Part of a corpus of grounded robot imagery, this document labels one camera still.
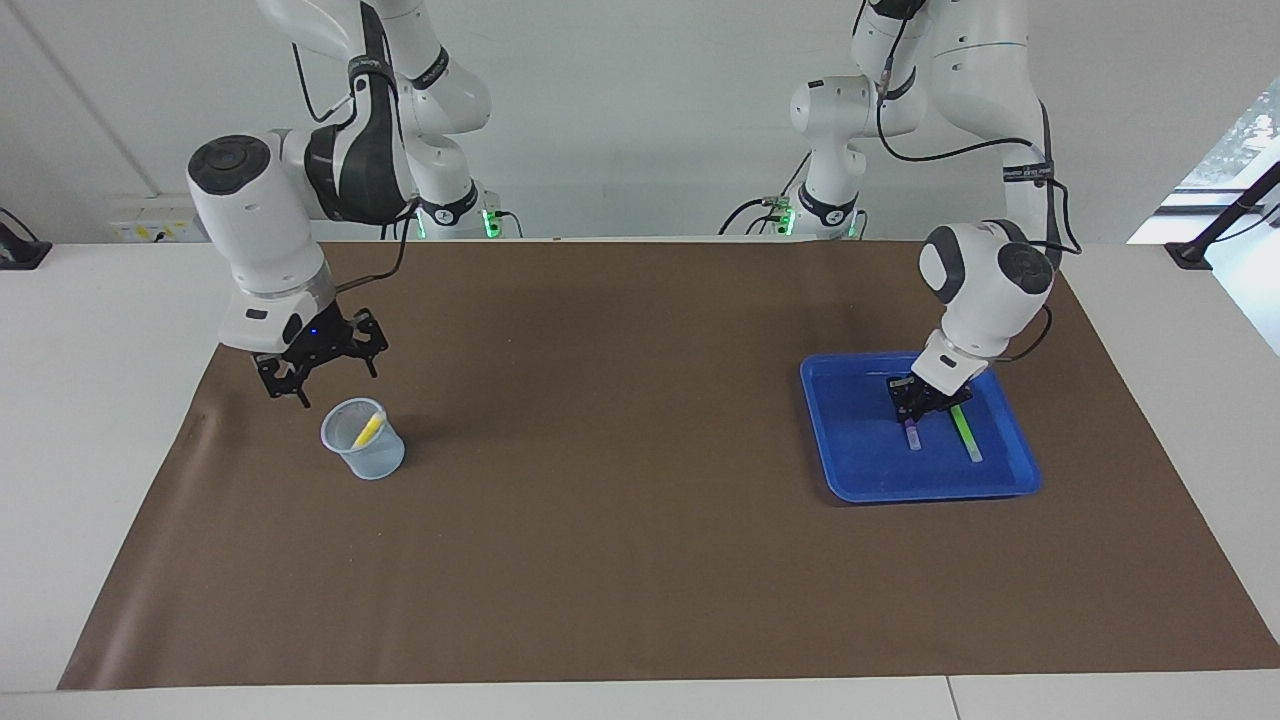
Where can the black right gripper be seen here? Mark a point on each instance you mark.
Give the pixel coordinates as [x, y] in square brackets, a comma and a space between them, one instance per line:
[320, 350]

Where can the black camera stand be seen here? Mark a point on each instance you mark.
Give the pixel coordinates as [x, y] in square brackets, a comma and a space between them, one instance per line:
[1215, 230]

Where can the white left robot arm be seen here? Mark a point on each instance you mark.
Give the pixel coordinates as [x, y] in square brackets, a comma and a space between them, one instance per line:
[985, 290]

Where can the yellow highlighter pen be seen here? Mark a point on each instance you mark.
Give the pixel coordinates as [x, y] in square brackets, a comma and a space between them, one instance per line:
[368, 430]

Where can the purple highlighter pen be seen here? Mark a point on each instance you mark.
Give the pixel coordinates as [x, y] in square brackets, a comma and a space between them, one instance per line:
[913, 436]

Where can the brown table mat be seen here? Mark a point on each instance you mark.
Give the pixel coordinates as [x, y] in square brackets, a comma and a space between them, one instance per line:
[620, 550]

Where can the blue plastic tray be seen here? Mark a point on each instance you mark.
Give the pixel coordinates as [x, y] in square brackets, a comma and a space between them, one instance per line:
[860, 450]

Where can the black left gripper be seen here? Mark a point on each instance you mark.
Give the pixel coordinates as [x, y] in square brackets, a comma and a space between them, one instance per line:
[925, 398]

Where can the white wall power strip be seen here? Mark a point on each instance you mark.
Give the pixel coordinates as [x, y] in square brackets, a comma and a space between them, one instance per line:
[160, 220]

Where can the black table clamp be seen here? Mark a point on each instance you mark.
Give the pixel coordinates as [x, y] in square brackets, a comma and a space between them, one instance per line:
[20, 250]

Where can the green highlighter pen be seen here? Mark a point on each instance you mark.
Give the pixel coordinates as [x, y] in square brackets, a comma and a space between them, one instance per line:
[968, 435]

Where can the bright window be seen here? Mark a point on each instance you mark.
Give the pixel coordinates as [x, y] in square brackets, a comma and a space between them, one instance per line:
[1230, 180]

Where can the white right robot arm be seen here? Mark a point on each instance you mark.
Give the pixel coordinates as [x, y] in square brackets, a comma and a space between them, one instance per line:
[260, 220]

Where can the translucent plastic cup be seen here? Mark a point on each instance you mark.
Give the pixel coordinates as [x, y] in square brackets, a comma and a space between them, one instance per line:
[375, 460]

